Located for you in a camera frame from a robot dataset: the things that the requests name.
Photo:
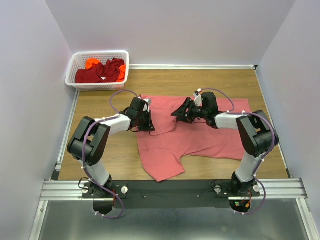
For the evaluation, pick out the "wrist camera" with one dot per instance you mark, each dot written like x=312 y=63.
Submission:
x=197 y=97
x=148 y=101

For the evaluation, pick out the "white plastic laundry basket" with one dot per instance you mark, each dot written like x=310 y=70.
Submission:
x=98 y=70

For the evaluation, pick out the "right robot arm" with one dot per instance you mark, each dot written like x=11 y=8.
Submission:
x=258 y=136

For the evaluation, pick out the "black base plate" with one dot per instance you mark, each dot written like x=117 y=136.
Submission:
x=106 y=201

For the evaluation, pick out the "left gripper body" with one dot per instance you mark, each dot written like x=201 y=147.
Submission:
x=147 y=121

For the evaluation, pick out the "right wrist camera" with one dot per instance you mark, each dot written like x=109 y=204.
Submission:
x=197 y=97

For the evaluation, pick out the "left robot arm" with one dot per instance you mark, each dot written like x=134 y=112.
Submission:
x=88 y=142

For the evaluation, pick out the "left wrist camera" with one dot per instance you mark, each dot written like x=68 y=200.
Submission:
x=148 y=101

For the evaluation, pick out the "orange t shirt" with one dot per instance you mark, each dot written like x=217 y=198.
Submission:
x=120 y=71

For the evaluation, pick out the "aluminium frame rail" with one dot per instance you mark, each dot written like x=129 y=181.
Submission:
x=266 y=188

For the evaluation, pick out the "dark red t shirt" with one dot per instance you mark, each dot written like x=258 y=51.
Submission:
x=100 y=72

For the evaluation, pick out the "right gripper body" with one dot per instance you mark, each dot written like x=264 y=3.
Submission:
x=188 y=110

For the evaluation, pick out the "pink t shirt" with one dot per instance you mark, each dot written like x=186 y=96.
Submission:
x=161 y=150

